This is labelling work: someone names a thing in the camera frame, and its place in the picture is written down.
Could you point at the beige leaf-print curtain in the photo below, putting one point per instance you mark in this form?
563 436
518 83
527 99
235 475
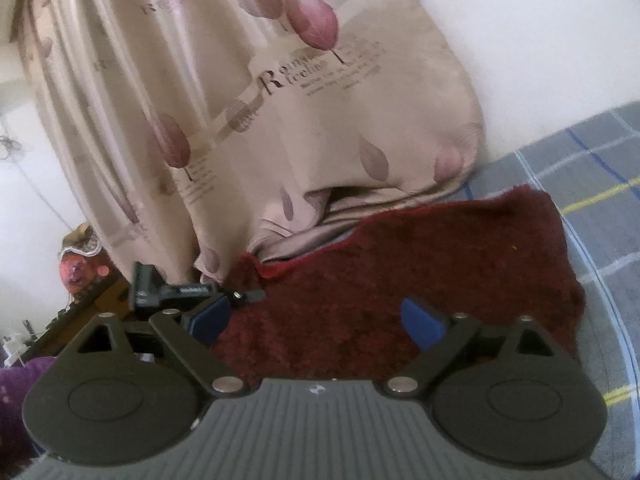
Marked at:
195 131

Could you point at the dark red fluffy cloth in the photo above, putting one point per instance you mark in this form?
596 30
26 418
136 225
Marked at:
335 313

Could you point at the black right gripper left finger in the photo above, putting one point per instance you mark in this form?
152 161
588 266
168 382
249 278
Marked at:
189 336

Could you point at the grey plaid bed sheet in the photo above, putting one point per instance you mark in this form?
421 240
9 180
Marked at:
591 172

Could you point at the pink doll with hat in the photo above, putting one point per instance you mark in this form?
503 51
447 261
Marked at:
83 260

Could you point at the purple fabric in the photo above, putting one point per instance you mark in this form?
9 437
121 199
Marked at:
16 445

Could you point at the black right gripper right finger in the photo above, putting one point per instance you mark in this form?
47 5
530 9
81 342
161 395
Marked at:
441 339

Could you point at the dark wooden side table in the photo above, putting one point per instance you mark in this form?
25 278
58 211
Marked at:
106 295

